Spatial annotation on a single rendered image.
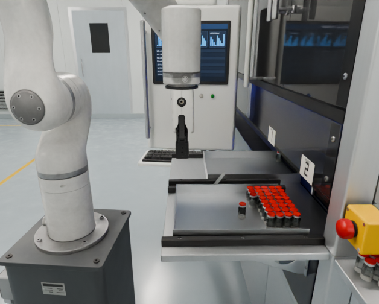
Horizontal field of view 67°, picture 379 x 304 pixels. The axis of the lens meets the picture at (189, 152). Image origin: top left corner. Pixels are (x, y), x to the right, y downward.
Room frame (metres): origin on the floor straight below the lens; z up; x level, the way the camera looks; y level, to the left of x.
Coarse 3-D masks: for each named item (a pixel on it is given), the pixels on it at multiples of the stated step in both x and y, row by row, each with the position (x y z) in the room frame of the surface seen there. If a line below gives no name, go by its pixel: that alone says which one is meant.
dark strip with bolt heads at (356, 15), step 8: (360, 0) 0.63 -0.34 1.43; (352, 8) 0.65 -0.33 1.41; (360, 8) 0.62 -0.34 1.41; (352, 16) 0.65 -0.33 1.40; (360, 16) 0.62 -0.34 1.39; (352, 24) 0.64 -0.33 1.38; (360, 24) 0.61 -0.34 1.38; (352, 32) 0.64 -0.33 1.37; (352, 40) 0.63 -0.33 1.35; (352, 48) 0.62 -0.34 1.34; (344, 56) 0.65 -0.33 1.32; (352, 56) 0.62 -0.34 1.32; (344, 64) 0.65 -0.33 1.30; (352, 64) 0.61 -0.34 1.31; (344, 72) 0.64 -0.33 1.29; (352, 72) 0.61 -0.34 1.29; (344, 80) 0.64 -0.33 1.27; (344, 88) 0.63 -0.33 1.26; (344, 96) 0.63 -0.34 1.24; (336, 104) 0.65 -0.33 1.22; (344, 104) 0.62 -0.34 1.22
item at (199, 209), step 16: (176, 192) 0.80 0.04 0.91; (192, 192) 0.86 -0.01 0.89; (208, 192) 0.86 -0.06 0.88; (224, 192) 0.86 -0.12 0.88; (240, 192) 0.86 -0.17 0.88; (176, 208) 0.76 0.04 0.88; (192, 208) 0.76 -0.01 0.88; (208, 208) 0.76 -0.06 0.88; (224, 208) 0.76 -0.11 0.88; (256, 208) 0.76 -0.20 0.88; (176, 224) 0.68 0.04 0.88; (192, 224) 0.68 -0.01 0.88; (208, 224) 0.68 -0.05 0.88; (224, 224) 0.68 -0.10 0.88; (240, 224) 0.68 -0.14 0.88; (256, 224) 0.68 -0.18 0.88
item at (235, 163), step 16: (208, 160) 1.17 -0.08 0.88; (224, 160) 1.17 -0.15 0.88; (240, 160) 1.17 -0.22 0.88; (256, 160) 1.17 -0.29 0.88; (272, 160) 1.17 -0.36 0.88; (208, 176) 0.95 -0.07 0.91; (224, 176) 0.95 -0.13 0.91; (240, 176) 0.95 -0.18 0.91; (256, 176) 0.95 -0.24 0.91; (272, 176) 0.95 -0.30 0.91; (288, 176) 0.95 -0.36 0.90
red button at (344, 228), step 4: (340, 220) 0.49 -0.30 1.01; (344, 220) 0.49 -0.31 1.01; (348, 220) 0.49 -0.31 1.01; (336, 224) 0.50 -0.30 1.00; (340, 224) 0.49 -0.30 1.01; (344, 224) 0.48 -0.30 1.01; (348, 224) 0.48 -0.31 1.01; (352, 224) 0.48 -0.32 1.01; (336, 228) 0.50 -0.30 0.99; (340, 228) 0.48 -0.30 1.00; (344, 228) 0.48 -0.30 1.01; (348, 228) 0.47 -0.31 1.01; (352, 228) 0.47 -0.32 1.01; (340, 232) 0.48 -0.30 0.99; (344, 232) 0.47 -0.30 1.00; (348, 232) 0.47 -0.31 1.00; (352, 232) 0.47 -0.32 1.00; (340, 236) 0.48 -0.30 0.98; (344, 236) 0.47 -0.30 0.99; (348, 236) 0.47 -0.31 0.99; (352, 236) 0.47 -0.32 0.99
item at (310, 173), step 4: (304, 156) 0.77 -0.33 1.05; (304, 160) 0.76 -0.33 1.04; (308, 160) 0.74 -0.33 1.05; (304, 164) 0.76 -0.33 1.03; (312, 164) 0.71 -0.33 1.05; (300, 168) 0.78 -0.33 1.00; (304, 168) 0.75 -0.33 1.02; (308, 168) 0.73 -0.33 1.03; (312, 168) 0.71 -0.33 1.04; (300, 172) 0.78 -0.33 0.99; (308, 172) 0.73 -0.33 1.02; (312, 172) 0.70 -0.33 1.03; (304, 176) 0.75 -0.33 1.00; (308, 176) 0.72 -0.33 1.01; (312, 176) 0.70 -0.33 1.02; (308, 180) 0.72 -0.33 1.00; (312, 180) 0.70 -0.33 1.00
